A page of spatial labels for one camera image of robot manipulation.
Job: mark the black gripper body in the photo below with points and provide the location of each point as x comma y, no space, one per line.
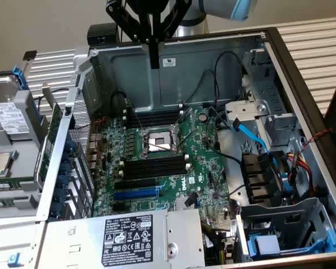
147,6

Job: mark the open metal PC case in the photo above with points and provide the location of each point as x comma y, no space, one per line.
184,84

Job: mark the black box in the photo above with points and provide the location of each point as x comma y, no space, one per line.
100,33

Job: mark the thin metal locking lever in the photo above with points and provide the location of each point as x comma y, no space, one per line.
188,139
137,117

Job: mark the silver coin cell battery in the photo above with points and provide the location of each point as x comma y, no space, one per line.
203,117

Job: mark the metal CPU socket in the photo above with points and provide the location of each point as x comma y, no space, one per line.
159,141

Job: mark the metal drive cage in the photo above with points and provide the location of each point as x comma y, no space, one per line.
246,107

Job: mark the green graphics card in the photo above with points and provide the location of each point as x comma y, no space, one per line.
54,120

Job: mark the green motherboard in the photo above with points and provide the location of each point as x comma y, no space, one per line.
201,165

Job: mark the blue card retention latch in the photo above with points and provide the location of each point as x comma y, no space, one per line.
70,145
65,168
59,194
62,181
56,209
65,157

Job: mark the long black expansion slot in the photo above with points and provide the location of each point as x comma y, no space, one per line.
135,183

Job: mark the blue hard disk caddy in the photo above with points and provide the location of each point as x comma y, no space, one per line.
18,74

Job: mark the blue expansion slot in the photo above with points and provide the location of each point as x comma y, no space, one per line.
135,194

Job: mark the black SATA plug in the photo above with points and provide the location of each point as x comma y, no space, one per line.
191,199

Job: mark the silver chipset heat sink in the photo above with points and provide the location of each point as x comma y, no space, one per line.
180,203

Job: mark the silver hard disk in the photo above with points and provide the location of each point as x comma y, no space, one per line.
2,89

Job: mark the short black expansion slot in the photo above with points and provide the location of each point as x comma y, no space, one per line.
120,206

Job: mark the black fan shroud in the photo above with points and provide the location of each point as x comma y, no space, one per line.
257,176

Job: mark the grey parts rack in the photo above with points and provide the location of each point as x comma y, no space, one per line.
22,145

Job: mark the grey power supply unit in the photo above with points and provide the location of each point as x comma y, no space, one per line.
72,246

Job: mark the grey metal disk bay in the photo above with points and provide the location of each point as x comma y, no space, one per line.
296,213

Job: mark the blue disk bay caddy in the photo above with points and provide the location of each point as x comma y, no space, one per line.
266,245

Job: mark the blue case release latch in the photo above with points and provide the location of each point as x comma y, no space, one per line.
14,259

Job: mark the black capped metal post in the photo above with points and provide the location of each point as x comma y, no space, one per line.
30,55

